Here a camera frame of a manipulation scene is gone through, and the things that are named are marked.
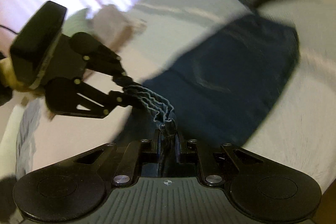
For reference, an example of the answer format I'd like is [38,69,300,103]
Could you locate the pink grey striped bedspread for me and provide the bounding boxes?
[0,0,336,204]

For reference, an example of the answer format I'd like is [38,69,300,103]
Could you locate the dark blue denim jeans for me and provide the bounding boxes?
[115,13,301,177]

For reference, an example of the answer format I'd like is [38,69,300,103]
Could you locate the folded beige blanket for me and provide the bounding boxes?
[91,4,147,52]

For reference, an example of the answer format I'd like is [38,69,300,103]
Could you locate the person left hand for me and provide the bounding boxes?
[10,61,32,93]

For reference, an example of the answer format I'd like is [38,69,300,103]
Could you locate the green knitted cushion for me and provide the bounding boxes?
[62,8,92,37]

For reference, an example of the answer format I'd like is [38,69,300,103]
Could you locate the white quilted bolster pillow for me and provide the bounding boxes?
[1,105,27,180]

